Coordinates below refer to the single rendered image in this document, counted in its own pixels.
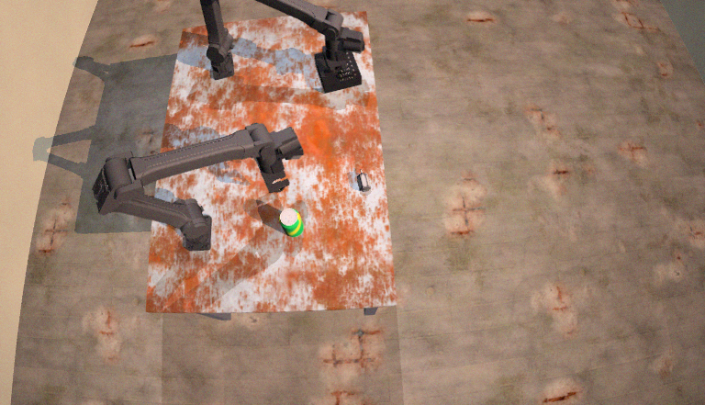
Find green drink can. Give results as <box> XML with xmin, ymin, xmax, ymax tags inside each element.
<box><xmin>279</xmin><ymin>208</ymin><xmax>304</xmax><ymax>237</ymax></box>

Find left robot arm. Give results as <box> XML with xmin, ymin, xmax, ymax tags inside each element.
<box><xmin>200</xmin><ymin>0</ymin><xmax>365</xmax><ymax>80</ymax></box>

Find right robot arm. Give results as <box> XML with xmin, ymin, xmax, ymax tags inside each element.
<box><xmin>92</xmin><ymin>123</ymin><xmax>304</xmax><ymax>251</ymax></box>

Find black lighting desk fader panel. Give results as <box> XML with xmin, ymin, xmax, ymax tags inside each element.
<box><xmin>314</xmin><ymin>51</ymin><xmax>362</xmax><ymax>94</ymax></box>

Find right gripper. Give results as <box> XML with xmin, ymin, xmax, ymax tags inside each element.
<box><xmin>254</xmin><ymin>158</ymin><xmax>290</xmax><ymax>193</ymax></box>

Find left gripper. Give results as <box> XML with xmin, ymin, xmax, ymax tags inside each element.
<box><xmin>322</xmin><ymin>46</ymin><xmax>347</xmax><ymax>73</ymax></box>

